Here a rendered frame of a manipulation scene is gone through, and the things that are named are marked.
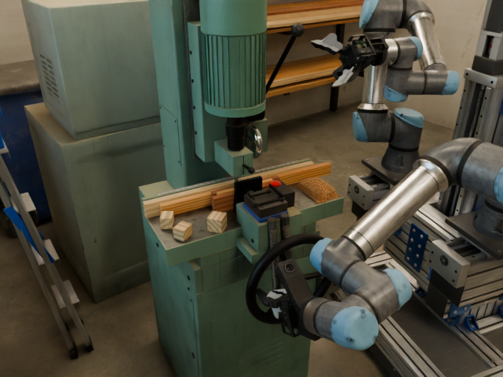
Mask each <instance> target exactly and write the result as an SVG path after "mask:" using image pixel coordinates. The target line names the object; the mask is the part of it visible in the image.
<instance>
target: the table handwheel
mask: <svg viewBox="0 0 503 377"><path fill-rule="evenodd" d="M323 239H325V238H324V237H322V236H320V235H317V234H313V233H302V234H297V235H295V236H291V237H288V238H286V239H284V240H282V241H280V242H279V243H278V244H276V245H274V246H273V247H272V248H270V249H269V250H268V251H267V252H266V253H265V254H264V255H263V256H262V257H261V258H260V260H259V261H258V262H257V264H256V265H255V267H254V268H253V270H252V272H251V274H250V276H249V279H248V282H247V285H246V304H247V307H248V309H249V312H250V313H251V314H252V315H253V317H254V318H256V319H257V320H259V321H261V322H263V323H266V324H273V325H276V324H281V323H284V320H283V316H282V313H280V314H279V318H278V319H276V318H275V316H274V314H273V311H272V308H271V307H270V308H269V309H268V311H267V312H264V311H262V310H261V309H260V308H259V306H258V304H257V300H256V290H257V285H258V283H259V281H260V279H261V277H262V275H263V273H264V272H265V270H266V269H267V267H268V266H269V265H271V263H272V261H273V260H275V259H276V258H277V257H279V262H283V261H285V260H287V257H286V254H285V251H287V250H289V249H291V248H293V247H296V246H298V245H304V244H313V245H315V244H316V243H317V242H318V241H320V240H323ZM303 276H304V278H305V280H306V281H307V280H310V279H313V278H319V277H323V276H322V275H321V273H320V272H314V273H309V274H305V275H303ZM331 284H332V282H331V281H330V280H329V279H328V278H327V277H323V279H322V281H321V283H320V285H319V286H318V288H317V289H316V291H315V292H314V293H313V295H314V297H318V298H322V297H323V296H324V295H325V294H326V292H327V291H328V289H329V287H330V286H331Z"/></svg>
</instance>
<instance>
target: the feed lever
mask: <svg viewBox="0 0 503 377"><path fill-rule="evenodd" d="M291 33H292V36H291V38H290V40H289V42H288V44H287V46H286V48H285V49H284V51H283V53H282V55H281V57H280V59H279V61H278V63H277V65H276V67H275V69H274V71H273V72H272V75H271V76H270V78H269V81H268V82H267V84H266V94H267V92H268V90H269V88H270V86H271V85H272V83H273V81H274V79H275V77H276V75H277V73H278V71H279V70H280V68H281V65H282V64H283V62H284V60H285V58H286V57H287V54H288V52H289V51H290V49H291V47H292V45H293V43H294V41H295V39H296V38H297V37H300V36H302V35H303V33H304V27H303V25H302V24H300V23H295V24H294V25H293V26H292V27H291ZM264 116H265V110H264V111H262V112H261V113H260V114H256V115H253V116H249V117H244V118H245V119H246V120H247V121H248V122H253V121H258V120H262V119H264Z"/></svg>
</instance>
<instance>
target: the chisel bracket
mask: <svg viewBox="0 0 503 377"><path fill-rule="evenodd" d="M214 152H215V161H216V162H217V163H218V164H219V165H220V166H221V167H223V168H224V169H225V170H226V171H227V172H228V173H229V174H230V175H231V176H232V177H240V176H243V175H246V174H249V172H248V170H247V169H245V168H244V167H243V166H242V165H243V164H245V165H247V166H249V167H253V158H254V154H253V152H252V151H250V150H249V149H248V148H247V147H245V146H244V148H243V149H242V150H229V149H228V139H227V138H226V139H222V140H218V141H214Z"/></svg>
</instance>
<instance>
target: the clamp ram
mask: <svg viewBox="0 0 503 377"><path fill-rule="evenodd" d="M262 179H263V178H262V177H261V176H258V177H252V178H249V179H246V180H240V181H236V182H234V207H235V209H237V203H242V202H244V194H248V193H252V192H255V191H260V190H262Z"/></svg>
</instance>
